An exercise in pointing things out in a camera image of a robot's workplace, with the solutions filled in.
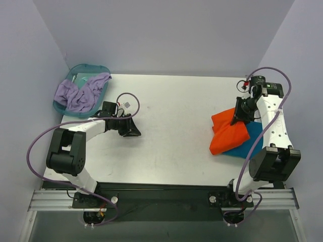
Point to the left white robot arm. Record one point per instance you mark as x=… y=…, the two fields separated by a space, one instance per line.
x=67 y=150

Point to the purple t shirt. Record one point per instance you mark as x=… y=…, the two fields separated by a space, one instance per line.
x=82 y=99

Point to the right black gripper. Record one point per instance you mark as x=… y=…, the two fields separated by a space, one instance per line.
x=240 y=111

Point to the orange t shirt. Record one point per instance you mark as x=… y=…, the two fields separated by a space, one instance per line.
x=227 y=136

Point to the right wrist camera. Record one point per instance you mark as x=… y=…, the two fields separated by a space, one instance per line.
x=257 y=81

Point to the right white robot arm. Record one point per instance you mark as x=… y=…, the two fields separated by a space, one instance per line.
x=272 y=157

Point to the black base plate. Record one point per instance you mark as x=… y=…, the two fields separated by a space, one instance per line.
x=168 y=213

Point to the aluminium mounting rail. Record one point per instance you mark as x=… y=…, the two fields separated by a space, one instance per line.
x=51 y=200

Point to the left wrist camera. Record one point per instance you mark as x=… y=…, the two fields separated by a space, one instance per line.
x=123 y=106

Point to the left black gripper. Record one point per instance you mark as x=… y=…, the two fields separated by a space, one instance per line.
x=127 y=126

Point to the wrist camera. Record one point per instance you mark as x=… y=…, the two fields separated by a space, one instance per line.
x=123 y=106
x=257 y=81

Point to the folded blue t shirt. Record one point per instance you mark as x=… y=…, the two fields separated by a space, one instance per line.
x=254 y=129

